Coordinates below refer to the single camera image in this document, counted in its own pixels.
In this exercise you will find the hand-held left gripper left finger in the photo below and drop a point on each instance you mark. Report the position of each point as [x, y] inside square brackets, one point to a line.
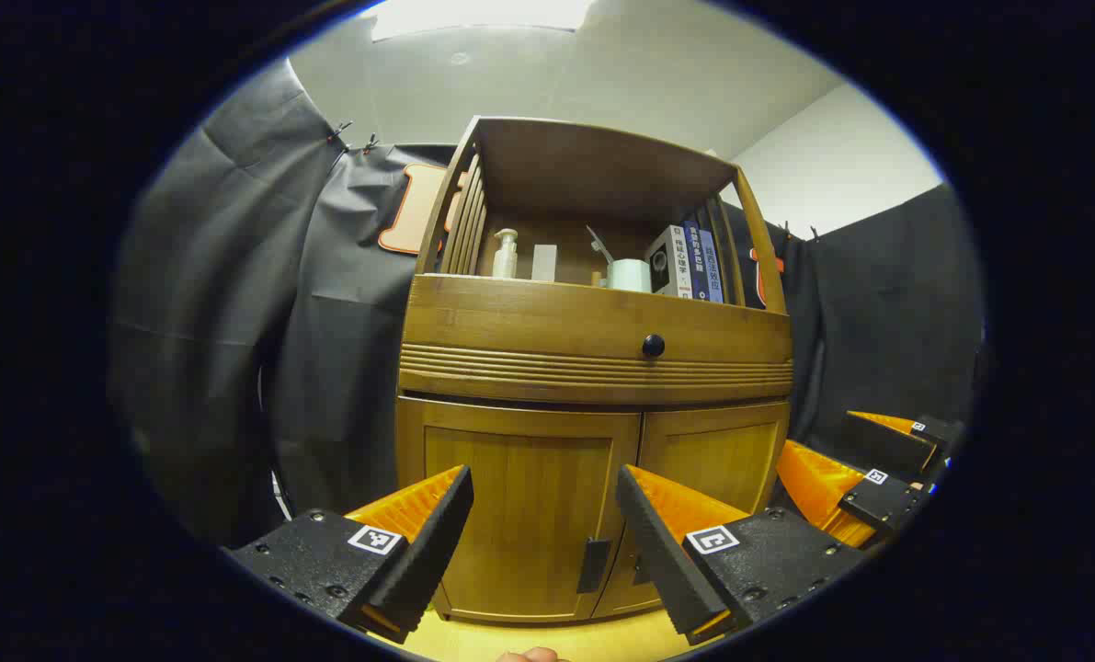
[437, 542]

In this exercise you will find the wooden ridged drawer front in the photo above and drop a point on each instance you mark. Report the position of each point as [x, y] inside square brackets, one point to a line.
[529, 322]

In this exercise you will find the white cup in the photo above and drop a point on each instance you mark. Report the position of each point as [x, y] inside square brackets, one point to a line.
[630, 276]

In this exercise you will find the wooden double-door shoe cabinet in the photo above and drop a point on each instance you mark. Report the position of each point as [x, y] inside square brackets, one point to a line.
[602, 165]

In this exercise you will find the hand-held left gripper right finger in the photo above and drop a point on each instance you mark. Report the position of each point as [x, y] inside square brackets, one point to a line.
[657, 552]

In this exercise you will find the light blue book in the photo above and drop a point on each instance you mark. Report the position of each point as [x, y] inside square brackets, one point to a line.
[712, 271]

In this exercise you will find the wooden shoe cabinet door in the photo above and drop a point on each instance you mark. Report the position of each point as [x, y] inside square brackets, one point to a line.
[538, 515]
[712, 460]

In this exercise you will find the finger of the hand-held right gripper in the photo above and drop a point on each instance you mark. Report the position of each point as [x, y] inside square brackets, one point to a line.
[887, 446]
[883, 501]

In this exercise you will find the clear pump bottle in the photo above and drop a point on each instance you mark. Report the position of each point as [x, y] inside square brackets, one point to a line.
[505, 262]

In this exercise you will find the dark blue book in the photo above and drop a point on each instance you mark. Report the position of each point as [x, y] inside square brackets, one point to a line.
[697, 267]

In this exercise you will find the ceiling light panel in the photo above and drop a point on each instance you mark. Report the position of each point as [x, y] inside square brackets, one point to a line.
[473, 17]

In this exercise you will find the white translucent block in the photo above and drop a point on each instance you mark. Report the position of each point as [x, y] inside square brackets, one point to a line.
[544, 264]

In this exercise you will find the round black drawer knob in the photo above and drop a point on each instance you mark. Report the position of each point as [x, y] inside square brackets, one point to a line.
[654, 346]

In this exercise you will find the pale thin utensil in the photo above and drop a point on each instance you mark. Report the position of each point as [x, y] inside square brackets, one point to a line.
[599, 244]

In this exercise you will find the white book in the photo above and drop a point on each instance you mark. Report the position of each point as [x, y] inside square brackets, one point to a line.
[668, 262]

